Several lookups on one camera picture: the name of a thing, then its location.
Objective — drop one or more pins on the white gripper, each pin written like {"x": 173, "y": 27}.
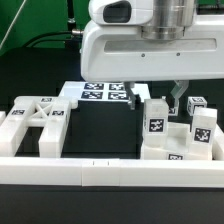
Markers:
{"x": 121, "y": 54}

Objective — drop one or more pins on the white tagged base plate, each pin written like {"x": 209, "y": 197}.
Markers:
{"x": 100, "y": 92}

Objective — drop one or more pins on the white chair seat panel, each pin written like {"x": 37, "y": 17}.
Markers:
{"x": 179, "y": 145}

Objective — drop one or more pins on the white U-shaped fence frame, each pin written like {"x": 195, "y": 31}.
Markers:
{"x": 49, "y": 168}

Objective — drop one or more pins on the white chair back frame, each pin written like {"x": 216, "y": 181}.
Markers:
{"x": 52, "y": 114}

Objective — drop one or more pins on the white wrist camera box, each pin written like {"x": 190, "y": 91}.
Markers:
{"x": 121, "y": 12}

